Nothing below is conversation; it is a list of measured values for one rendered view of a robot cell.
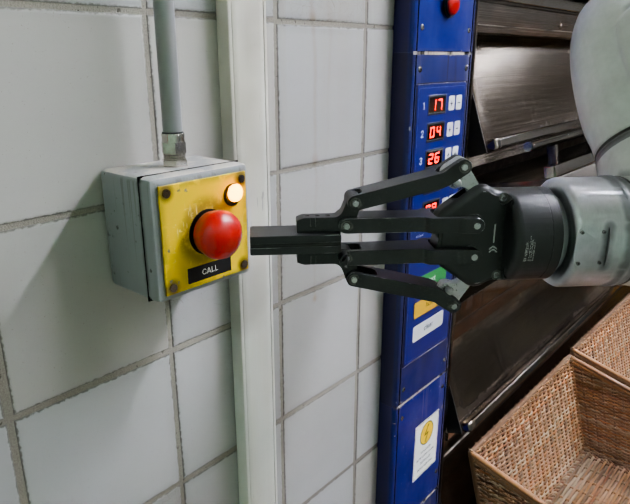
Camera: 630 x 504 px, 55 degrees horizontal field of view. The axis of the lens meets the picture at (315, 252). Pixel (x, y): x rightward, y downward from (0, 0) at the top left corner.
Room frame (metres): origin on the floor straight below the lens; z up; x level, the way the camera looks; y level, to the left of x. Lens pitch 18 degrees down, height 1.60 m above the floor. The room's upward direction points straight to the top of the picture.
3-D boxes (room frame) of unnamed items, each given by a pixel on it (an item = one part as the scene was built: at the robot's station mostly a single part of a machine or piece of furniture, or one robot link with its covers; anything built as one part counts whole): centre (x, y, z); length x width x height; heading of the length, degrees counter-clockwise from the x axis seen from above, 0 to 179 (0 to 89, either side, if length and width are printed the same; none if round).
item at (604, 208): (0.47, -0.21, 1.46); 0.09 x 0.06 x 0.09; 5
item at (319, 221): (0.45, -0.01, 1.48); 0.05 x 0.01 x 0.03; 95
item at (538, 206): (0.47, -0.14, 1.46); 0.09 x 0.07 x 0.08; 95
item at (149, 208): (0.49, 0.11, 1.46); 0.10 x 0.07 x 0.10; 139
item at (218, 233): (0.47, 0.08, 1.46); 0.04 x 0.04 x 0.04; 49
